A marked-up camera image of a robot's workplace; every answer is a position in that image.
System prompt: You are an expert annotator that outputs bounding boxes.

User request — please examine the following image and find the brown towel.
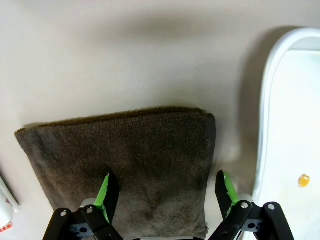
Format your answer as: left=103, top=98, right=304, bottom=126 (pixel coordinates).
left=14, top=106, right=216, bottom=240

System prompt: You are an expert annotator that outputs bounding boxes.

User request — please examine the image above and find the small orange food scrap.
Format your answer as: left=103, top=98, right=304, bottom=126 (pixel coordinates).
left=297, top=173, right=311, bottom=189

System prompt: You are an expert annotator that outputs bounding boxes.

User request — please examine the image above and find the white mug with colourful print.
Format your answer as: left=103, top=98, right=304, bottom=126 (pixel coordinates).
left=0, top=173, right=20, bottom=232

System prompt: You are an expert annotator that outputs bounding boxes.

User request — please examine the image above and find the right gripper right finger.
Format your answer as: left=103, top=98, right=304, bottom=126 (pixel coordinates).
left=208, top=170, right=293, bottom=240

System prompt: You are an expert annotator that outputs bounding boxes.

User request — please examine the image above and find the white plastic tray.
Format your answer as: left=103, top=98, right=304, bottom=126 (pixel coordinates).
left=251, top=26, right=320, bottom=240

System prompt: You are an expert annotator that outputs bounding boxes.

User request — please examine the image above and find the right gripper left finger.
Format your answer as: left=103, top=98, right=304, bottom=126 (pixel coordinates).
left=42, top=172, right=121, bottom=240

